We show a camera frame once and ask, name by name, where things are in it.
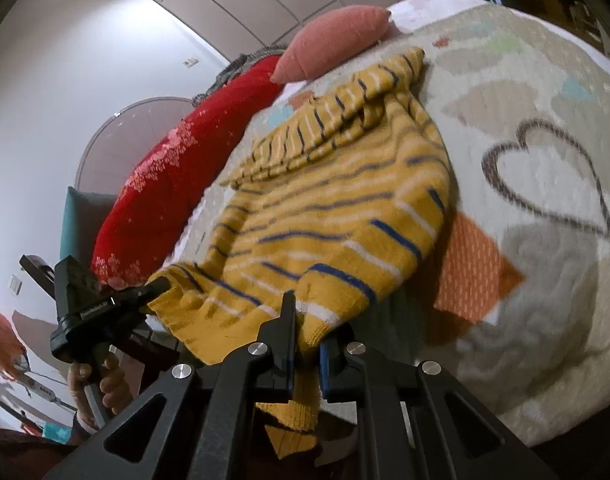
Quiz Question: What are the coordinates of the person's left hand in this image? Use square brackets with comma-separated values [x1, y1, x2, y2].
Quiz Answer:
[66, 353, 135, 430]

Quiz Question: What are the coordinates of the red floral quilt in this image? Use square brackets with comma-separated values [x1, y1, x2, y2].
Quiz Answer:
[90, 55, 286, 291]

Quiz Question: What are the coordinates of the quilted patterned bed cover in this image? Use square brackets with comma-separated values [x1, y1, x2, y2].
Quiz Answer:
[175, 2, 610, 448]

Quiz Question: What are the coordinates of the arched metal headboard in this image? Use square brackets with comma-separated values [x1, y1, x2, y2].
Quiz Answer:
[75, 97, 196, 191]

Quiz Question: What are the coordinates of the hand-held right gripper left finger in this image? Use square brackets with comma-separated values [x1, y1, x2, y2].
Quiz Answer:
[40, 290, 298, 480]

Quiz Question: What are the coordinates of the pink corduroy pillow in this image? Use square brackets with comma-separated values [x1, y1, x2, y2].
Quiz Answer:
[270, 4, 392, 83]

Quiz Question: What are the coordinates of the cluttered dark shelf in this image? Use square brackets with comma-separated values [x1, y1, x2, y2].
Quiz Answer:
[550, 0, 610, 51]

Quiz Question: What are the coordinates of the dark wooden furniture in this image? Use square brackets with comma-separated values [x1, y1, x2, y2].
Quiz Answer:
[19, 254, 181, 391]

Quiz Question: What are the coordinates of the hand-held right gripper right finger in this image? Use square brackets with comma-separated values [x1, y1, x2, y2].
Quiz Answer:
[319, 323, 560, 480]

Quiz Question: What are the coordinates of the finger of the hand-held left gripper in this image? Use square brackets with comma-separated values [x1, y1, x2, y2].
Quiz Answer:
[109, 279, 171, 312]

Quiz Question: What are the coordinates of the grey knit cloth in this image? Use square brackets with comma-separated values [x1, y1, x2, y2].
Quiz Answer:
[192, 47, 286, 103]

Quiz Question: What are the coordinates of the white bed sheet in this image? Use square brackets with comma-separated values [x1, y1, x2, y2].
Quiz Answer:
[387, 0, 490, 31]

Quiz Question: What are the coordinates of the yellow striped knit sweater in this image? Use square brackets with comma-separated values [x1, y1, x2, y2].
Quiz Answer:
[148, 47, 453, 461]

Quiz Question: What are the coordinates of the orange cloth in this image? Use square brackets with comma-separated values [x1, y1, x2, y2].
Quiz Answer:
[0, 305, 28, 376]

